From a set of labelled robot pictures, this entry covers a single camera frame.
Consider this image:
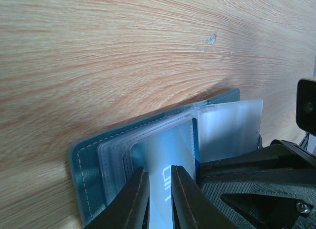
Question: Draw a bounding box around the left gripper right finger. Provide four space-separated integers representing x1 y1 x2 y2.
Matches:
171 165 238 229

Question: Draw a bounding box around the teal card holder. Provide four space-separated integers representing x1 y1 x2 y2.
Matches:
68 89 263 229

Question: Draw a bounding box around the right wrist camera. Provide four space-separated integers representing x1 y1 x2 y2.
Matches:
296 76 316 136

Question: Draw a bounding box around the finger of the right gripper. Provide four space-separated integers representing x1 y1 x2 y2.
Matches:
198 140 316 229

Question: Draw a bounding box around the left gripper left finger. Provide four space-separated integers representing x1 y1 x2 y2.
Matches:
86 167 150 229

